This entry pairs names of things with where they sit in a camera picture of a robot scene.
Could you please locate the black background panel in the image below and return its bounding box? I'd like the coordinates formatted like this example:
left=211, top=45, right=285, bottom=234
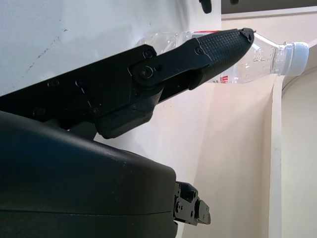
left=221, top=0, right=317, bottom=14

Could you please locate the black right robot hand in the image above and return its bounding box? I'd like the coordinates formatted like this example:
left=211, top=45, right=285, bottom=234
left=0, top=27, right=255, bottom=238

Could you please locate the clear plastic water bottle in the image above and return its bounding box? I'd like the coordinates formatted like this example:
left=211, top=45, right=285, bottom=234
left=136, top=30, right=310, bottom=86

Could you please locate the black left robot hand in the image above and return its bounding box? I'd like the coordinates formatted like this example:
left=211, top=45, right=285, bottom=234
left=199, top=0, right=240, bottom=14

